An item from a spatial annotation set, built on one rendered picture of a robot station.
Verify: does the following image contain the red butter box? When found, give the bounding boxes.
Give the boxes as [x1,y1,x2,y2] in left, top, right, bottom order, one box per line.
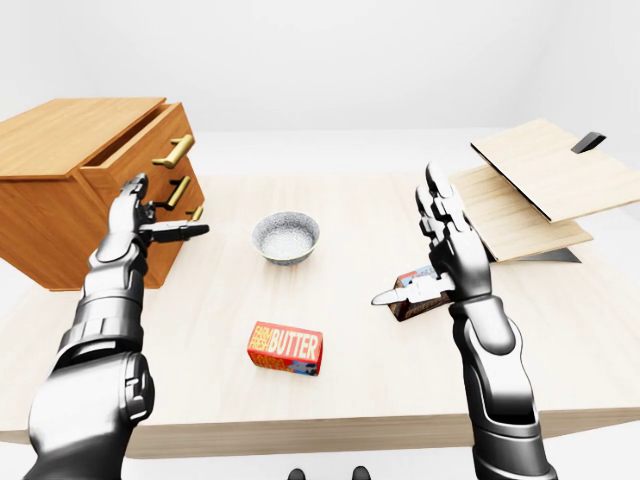
[246,320,324,378]

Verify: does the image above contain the small pale wooden board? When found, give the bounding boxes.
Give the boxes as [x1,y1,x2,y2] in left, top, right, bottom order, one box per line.
[448,164,595,264]

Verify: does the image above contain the long brass drawer handle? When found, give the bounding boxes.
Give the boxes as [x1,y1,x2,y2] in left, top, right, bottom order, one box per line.
[151,133,196,169]

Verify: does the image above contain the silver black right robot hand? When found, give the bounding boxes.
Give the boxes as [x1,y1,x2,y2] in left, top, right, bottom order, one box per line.
[370,161,494,307]

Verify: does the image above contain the wooden cabinet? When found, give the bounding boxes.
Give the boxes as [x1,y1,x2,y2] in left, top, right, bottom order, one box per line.
[0,96,206,292]

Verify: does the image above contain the wooden drawer with short handle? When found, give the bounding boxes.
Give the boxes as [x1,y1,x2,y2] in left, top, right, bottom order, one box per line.
[144,199,207,290]

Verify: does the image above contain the large pale wooden board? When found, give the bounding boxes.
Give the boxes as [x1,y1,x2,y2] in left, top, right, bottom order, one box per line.
[469,117,640,225]

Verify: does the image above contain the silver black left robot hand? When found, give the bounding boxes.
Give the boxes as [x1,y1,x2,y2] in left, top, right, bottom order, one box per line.
[102,172,211,252]

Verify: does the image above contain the grey speckled bowl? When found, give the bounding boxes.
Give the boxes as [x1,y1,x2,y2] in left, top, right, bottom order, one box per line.
[251,211,321,267]

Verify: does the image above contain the wooden drawer with mid-size handle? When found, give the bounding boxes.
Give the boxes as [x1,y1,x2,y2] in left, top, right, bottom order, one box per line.
[147,153,205,211]

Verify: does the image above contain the brown printed food box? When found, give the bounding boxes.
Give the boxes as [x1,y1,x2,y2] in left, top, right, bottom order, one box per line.
[388,266,454,323]

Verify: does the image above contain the wooden drawer with long handle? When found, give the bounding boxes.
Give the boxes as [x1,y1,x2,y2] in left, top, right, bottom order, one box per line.
[78,102,197,202]

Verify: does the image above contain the mid-size brass drawer handle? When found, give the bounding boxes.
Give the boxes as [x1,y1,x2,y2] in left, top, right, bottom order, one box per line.
[154,175,193,211]

